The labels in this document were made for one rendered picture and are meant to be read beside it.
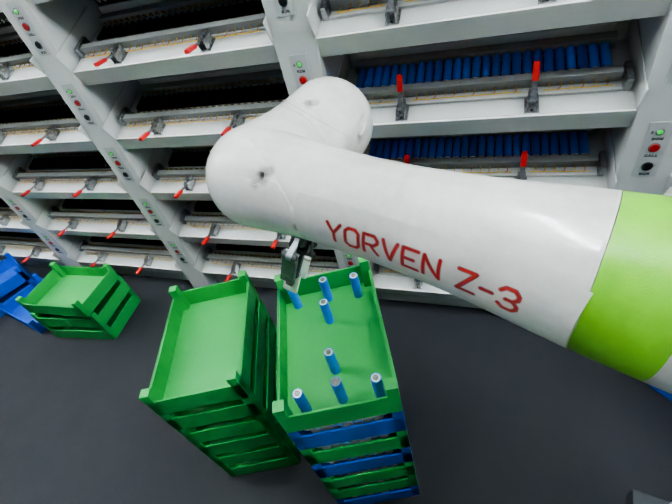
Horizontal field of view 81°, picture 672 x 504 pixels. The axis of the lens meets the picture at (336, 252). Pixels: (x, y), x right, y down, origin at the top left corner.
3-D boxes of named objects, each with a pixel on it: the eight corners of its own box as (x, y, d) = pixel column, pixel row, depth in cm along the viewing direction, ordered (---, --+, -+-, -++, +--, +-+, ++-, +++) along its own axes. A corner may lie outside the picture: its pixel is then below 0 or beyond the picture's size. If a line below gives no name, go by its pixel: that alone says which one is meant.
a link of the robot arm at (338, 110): (400, 89, 47) (325, 48, 49) (343, 134, 40) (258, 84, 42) (369, 175, 58) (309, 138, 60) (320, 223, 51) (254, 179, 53)
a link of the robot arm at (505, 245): (582, 272, 34) (631, 157, 27) (551, 377, 28) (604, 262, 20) (269, 182, 51) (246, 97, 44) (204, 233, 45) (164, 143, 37)
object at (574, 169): (603, 205, 91) (624, 170, 79) (353, 202, 112) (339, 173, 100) (598, 135, 99) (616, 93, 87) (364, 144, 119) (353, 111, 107)
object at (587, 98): (629, 127, 78) (658, 69, 66) (339, 139, 98) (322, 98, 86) (620, 53, 85) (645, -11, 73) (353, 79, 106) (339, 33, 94)
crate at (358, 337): (403, 410, 65) (399, 387, 60) (286, 433, 67) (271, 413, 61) (372, 279, 87) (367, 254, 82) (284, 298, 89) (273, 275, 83)
